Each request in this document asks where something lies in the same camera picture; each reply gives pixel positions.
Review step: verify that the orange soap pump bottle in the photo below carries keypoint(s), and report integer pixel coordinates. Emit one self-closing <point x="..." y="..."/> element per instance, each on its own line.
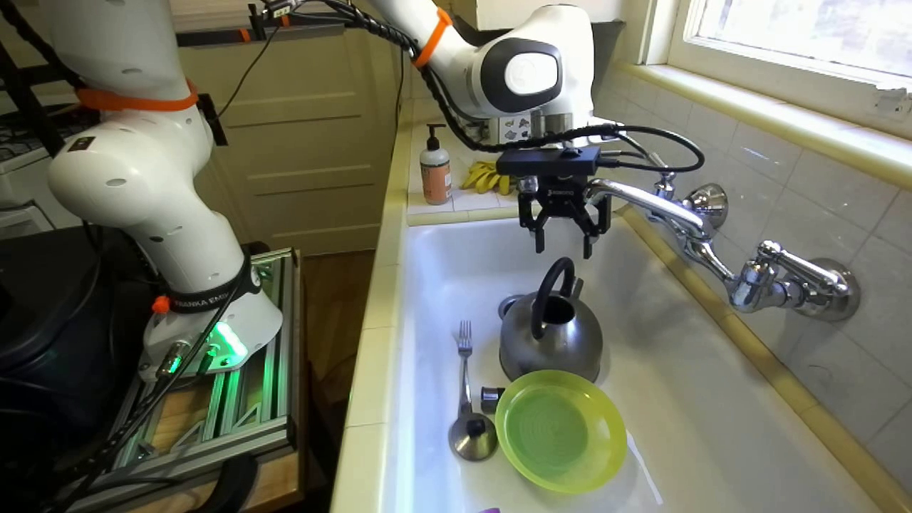
<point x="433" y="181"/>

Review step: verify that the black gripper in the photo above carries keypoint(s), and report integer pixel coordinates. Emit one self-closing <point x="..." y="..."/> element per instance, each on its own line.
<point x="561" y="200"/>

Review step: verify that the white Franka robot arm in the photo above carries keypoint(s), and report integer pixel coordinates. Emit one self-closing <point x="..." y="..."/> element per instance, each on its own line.
<point x="144" y="181"/>

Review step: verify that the window with cream frame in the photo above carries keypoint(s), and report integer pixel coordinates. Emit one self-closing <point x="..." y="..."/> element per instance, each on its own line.
<point x="806" y="32"/>

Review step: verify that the small black item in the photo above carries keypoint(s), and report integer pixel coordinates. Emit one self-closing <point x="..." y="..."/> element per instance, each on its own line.
<point x="492" y="399"/>

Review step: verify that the white sink basin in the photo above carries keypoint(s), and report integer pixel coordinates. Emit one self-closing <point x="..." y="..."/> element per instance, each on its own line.
<point x="657" y="399"/>

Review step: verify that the chrome wall faucet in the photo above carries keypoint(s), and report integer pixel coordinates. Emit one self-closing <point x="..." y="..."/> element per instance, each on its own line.
<point x="798" y="287"/>

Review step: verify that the small purple cup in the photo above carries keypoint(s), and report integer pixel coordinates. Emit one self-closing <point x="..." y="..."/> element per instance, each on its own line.
<point x="489" y="512"/>

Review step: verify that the white cabinet door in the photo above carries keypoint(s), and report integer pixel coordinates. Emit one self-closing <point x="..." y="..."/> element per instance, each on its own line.
<point x="608" y="13"/>

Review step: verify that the black clamp bar with orange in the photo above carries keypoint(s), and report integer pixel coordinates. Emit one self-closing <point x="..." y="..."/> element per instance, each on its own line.
<point x="218" y="35"/>

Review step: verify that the large black container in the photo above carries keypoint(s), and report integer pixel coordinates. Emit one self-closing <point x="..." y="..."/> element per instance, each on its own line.
<point x="67" y="314"/>

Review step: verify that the cream panelled door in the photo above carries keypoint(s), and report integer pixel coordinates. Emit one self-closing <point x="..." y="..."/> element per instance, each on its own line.
<point x="302" y="171"/>

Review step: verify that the yellow-green plastic bowl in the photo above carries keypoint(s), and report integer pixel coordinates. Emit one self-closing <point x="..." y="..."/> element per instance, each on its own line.
<point x="558" y="432"/>

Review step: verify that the white stove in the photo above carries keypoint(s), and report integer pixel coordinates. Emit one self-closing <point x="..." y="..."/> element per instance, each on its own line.
<point x="24" y="188"/>

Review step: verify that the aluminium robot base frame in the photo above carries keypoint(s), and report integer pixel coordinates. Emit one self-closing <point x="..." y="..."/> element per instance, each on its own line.
<point x="258" y="399"/>

